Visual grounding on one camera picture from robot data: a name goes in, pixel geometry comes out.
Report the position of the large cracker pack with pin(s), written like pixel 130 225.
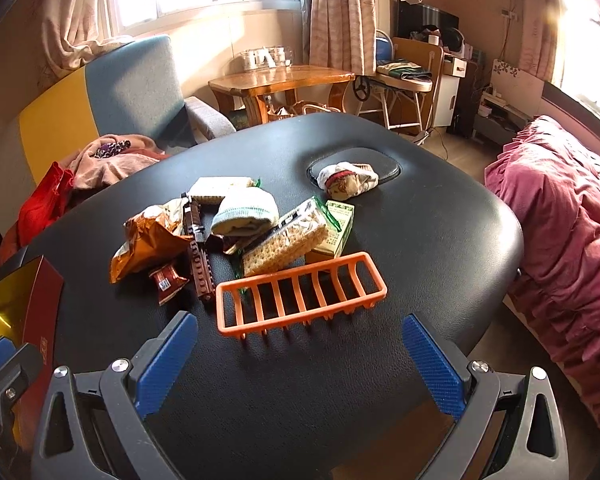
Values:
pixel 294 235

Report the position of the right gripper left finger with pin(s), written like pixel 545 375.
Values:
pixel 93 425

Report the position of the white small cabinet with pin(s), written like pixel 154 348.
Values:
pixel 454 70

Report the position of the wooden chair with clothes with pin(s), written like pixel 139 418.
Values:
pixel 408 70

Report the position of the beige knit sock roll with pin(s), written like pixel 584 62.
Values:
pixel 245 212

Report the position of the pink bed cover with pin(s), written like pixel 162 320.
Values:
pixel 551 182

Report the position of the middle window curtain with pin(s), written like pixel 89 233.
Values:
pixel 342 35

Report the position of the green white small carton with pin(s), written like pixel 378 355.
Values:
pixel 339 222

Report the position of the grey yellow blue armchair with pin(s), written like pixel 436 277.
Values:
pixel 133 89

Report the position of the red cloth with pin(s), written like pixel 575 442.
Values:
pixel 48 202

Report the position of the right window curtain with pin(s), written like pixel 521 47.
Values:
pixel 540 35

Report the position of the orange muffin snack bag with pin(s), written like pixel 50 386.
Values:
pixel 153 236

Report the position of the clear glass tray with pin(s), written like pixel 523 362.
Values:
pixel 264 58

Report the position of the wooden side table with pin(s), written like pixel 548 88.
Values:
pixel 252 88

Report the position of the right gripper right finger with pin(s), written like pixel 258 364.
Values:
pixel 531 443

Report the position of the orange plastic rack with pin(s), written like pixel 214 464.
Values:
pixel 299 295

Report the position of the window curtain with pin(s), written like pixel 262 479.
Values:
pixel 540 35
pixel 342 35
pixel 74 33

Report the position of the red small snack packet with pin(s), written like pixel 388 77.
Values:
pixel 168 282

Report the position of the gold red tin box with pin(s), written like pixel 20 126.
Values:
pixel 29 301

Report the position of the black monitor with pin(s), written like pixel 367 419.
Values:
pixel 415 17

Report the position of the left window curtain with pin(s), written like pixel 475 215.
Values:
pixel 74 33

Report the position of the pink brown cloth pile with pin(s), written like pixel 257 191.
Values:
pixel 110 159

